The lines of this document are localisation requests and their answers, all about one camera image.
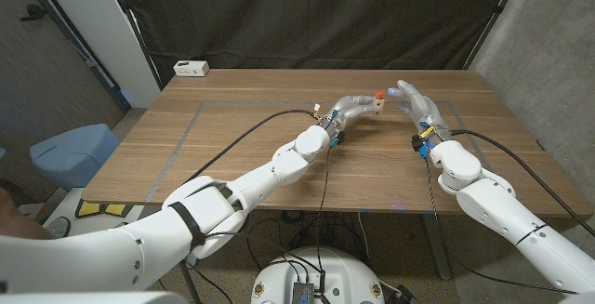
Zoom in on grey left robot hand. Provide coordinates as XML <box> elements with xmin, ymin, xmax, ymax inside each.
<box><xmin>319</xmin><ymin>94</ymin><xmax>385</xmax><ymax>140</ymax></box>

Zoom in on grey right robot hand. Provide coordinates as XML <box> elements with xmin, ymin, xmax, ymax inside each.
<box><xmin>388</xmin><ymin>79</ymin><xmax>453</xmax><ymax>143</ymax></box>

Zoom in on black curtain backdrop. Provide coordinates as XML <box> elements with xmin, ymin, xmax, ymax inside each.
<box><xmin>113</xmin><ymin>0</ymin><xmax>517</xmax><ymax>86</ymax></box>

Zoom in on grey table leg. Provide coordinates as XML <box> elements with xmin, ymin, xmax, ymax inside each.
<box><xmin>178</xmin><ymin>259</ymin><xmax>202</xmax><ymax>304</ymax></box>
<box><xmin>420</xmin><ymin>214</ymin><xmax>453</xmax><ymax>281</ymax></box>

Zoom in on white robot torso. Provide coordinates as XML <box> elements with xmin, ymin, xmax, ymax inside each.
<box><xmin>250</xmin><ymin>246</ymin><xmax>386</xmax><ymax>304</ymax></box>

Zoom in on white power strip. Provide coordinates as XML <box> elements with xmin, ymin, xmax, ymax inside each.
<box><xmin>172</xmin><ymin>59</ymin><xmax>210</xmax><ymax>78</ymax></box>

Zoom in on grey electronics box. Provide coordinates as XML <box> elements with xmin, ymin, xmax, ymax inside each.
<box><xmin>291</xmin><ymin>281</ymin><xmax>316</xmax><ymax>304</ymax></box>

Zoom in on yellow and black mat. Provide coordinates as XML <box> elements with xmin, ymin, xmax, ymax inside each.
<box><xmin>74</xmin><ymin>199</ymin><xmax>129</xmax><ymax>219</ymax></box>

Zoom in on blue stool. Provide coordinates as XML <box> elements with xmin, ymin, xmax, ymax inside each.
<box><xmin>30</xmin><ymin>123</ymin><xmax>121</xmax><ymax>192</ymax></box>

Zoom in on grey sneaker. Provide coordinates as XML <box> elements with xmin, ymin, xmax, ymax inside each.
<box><xmin>45</xmin><ymin>216</ymin><xmax>72</xmax><ymax>240</ymax></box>

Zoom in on person's bare leg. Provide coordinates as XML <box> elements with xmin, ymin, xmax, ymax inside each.
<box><xmin>0</xmin><ymin>187</ymin><xmax>52</xmax><ymax>241</ymax></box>

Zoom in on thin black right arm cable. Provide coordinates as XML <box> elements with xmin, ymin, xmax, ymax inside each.
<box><xmin>423</xmin><ymin>157</ymin><xmax>580</xmax><ymax>295</ymax></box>

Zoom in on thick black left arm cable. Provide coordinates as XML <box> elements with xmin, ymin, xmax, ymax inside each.
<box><xmin>183</xmin><ymin>109</ymin><xmax>321</xmax><ymax>184</ymax></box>

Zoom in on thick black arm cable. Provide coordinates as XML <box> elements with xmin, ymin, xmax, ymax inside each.
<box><xmin>183</xmin><ymin>109</ymin><xmax>321</xmax><ymax>184</ymax></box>
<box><xmin>449</xmin><ymin>128</ymin><xmax>595</xmax><ymax>239</ymax></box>

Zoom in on black curtain frame pole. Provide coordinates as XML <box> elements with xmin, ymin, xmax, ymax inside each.
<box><xmin>109</xmin><ymin>0</ymin><xmax>164</xmax><ymax>91</ymax></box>
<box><xmin>462</xmin><ymin>0</ymin><xmax>529</xmax><ymax>71</ymax></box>

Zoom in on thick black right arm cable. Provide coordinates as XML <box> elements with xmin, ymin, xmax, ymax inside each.
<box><xmin>449</xmin><ymin>128</ymin><xmax>595</xmax><ymax>239</ymax></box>

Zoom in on tangled black floor cables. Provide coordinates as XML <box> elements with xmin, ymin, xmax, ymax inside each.
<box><xmin>245</xmin><ymin>209</ymin><xmax>368</xmax><ymax>268</ymax></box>

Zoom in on white floor cable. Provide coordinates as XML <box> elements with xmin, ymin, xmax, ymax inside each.
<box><xmin>356</xmin><ymin>211</ymin><xmax>371</xmax><ymax>261</ymax></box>

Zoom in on white floor base plate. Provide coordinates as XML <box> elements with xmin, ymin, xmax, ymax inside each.
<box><xmin>44</xmin><ymin>187</ymin><xmax>164</xmax><ymax>240</ymax></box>

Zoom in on black door handle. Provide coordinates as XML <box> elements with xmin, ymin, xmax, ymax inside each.
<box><xmin>19</xmin><ymin>4</ymin><xmax>47</xmax><ymax>21</ymax></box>

